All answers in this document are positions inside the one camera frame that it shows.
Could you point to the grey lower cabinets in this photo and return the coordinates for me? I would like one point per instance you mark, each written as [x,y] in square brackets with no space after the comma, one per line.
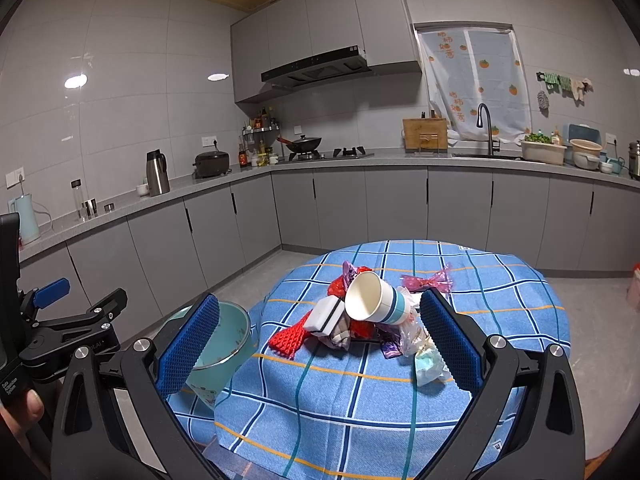
[166,250]

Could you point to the steel thermos jug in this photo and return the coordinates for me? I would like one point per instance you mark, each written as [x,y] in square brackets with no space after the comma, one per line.
[157,173]

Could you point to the white red bucket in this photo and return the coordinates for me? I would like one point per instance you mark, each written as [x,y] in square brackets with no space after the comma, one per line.
[633,290]

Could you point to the black wok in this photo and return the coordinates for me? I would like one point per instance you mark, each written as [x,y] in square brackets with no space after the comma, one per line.
[301,145]

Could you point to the pink cellophane wrapper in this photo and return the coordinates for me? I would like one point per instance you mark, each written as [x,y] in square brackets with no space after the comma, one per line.
[439,280]

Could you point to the hanging cloths on wall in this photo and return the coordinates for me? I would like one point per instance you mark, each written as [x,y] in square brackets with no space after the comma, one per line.
[565,86]

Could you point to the plaid cloth wrapper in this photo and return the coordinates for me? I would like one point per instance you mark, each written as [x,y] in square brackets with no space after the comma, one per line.
[339,338]

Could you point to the beige bowl stack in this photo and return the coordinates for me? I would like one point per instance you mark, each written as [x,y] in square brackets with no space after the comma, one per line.
[586,154]

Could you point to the black kitchen faucet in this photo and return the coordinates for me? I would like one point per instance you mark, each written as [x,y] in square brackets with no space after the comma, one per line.
[483,122]

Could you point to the orange print window curtain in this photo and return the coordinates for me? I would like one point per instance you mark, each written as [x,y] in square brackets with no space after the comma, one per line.
[469,65]

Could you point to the blue plaid tablecloth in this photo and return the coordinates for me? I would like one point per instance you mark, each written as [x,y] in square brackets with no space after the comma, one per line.
[356,414]

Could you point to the red mesh net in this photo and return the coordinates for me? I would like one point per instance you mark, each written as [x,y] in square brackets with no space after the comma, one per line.
[288,341]

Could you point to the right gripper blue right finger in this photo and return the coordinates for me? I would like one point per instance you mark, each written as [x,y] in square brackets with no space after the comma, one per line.
[546,439]

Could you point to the red plastic bag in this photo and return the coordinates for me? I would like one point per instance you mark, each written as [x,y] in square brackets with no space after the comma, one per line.
[338,287]

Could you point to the beige vegetable basin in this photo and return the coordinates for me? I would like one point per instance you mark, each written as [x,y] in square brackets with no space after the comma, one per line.
[536,147]

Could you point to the black rice cooker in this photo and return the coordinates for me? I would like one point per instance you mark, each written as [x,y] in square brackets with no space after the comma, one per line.
[211,164]

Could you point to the teal trash bin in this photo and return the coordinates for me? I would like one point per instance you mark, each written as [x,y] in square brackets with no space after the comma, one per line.
[220,344]

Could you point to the black range hood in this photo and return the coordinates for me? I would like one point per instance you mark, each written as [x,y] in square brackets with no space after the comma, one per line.
[318,67]

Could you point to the purple snack wrapper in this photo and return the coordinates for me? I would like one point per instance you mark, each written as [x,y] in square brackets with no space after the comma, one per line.
[349,273]

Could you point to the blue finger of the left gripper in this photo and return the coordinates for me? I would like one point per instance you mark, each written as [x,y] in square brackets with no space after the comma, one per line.
[104,312]
[41,298]

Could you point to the steel pot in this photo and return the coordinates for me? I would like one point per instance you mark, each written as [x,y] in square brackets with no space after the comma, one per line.
[634,160]

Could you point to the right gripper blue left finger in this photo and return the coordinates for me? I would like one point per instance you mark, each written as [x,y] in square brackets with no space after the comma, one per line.
[90,439]

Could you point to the gas stove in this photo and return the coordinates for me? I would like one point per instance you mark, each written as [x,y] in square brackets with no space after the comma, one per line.
[338,153]

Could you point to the glass jar black lid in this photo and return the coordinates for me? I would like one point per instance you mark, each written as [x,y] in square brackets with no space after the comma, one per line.
[78,195]

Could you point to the person's left hand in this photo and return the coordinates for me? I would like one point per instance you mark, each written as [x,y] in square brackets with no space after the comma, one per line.
[22,416]

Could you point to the spice rack with bottles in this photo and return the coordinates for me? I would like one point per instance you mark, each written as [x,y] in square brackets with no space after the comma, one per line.
[258,135]

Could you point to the clear printed plastic bag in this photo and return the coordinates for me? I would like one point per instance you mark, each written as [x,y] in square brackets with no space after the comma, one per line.
[418,345]

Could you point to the white paper cup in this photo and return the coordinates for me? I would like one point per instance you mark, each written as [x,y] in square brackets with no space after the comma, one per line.
[371,299]

